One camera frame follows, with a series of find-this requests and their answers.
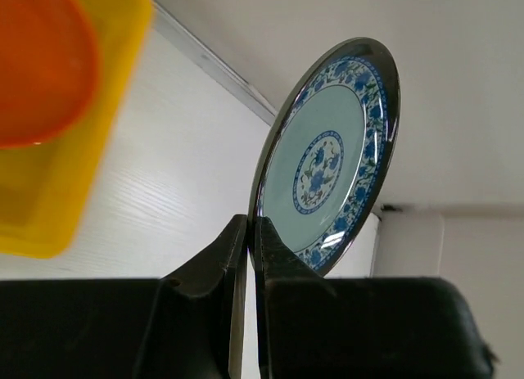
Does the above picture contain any yellow plastic bin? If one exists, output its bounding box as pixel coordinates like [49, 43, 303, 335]
[1, 0, 154, 259]

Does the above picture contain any blue patterned plate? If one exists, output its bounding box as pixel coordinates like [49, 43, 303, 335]
[248, 37, 400, 275]

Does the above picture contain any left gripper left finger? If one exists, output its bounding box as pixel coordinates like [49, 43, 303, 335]
[1, 214, 247, 378]

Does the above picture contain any orange plate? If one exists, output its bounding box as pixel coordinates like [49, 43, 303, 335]
[1, 0, 102, 148]

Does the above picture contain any aluminium rail right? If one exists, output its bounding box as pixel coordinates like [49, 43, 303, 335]
[152, 0, 278, 125]

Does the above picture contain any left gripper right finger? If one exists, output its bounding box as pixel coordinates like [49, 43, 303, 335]
[255, 218, 495, 378]

